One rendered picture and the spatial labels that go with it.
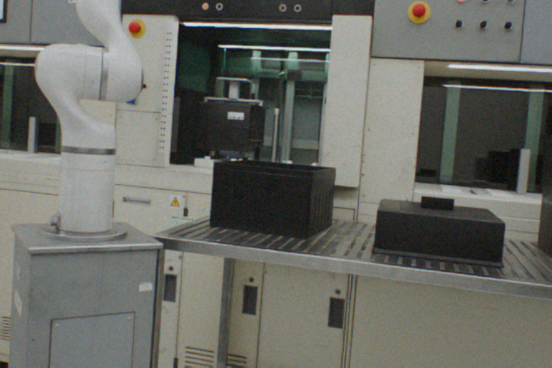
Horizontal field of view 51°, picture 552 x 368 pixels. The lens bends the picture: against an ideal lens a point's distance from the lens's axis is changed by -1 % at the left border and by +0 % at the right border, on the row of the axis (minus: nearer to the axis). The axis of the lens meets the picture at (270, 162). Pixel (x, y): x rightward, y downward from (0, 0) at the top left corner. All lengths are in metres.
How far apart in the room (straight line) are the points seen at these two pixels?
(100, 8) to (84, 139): 0.30
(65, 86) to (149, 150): 0.81
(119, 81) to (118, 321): 0.52
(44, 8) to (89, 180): 1.12
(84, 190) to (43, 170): 0.99
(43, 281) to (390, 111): 1.14
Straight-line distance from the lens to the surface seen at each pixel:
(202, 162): 2.21
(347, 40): 1.85
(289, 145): 2.77
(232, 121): 2.17
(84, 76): 1.32
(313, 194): 1.48
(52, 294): 1.28
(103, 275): 1.30
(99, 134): 1.32
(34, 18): 2.35
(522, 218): 1.90
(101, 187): 1.34
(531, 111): 2.35
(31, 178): 2.33
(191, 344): 2.13
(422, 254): 1.39
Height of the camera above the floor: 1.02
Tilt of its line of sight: 3 degrees down
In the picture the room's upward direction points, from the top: 4 degrees clockwise
